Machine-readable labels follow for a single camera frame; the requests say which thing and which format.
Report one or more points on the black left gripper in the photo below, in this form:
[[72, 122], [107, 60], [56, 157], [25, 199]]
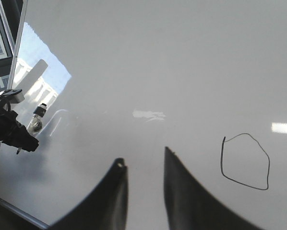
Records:
[[14, 134]]

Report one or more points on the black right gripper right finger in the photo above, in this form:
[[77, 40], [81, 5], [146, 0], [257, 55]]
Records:
[[190, 206]]

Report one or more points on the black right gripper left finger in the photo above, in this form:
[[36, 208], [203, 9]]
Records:
[[105, 208]]

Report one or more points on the taped whiteboard marker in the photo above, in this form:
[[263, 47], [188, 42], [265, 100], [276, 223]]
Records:
[[35, 124]]

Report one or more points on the white whiteboard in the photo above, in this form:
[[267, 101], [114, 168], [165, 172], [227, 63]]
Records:
[[127, 78]]

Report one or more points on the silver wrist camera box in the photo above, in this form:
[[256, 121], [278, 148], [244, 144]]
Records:
[[14, 96]]

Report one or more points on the aluminium whiteboard frame rail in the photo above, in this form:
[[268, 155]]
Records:
[[17, 217]]

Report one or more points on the window frame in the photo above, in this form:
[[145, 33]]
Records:
[[10, 15]]

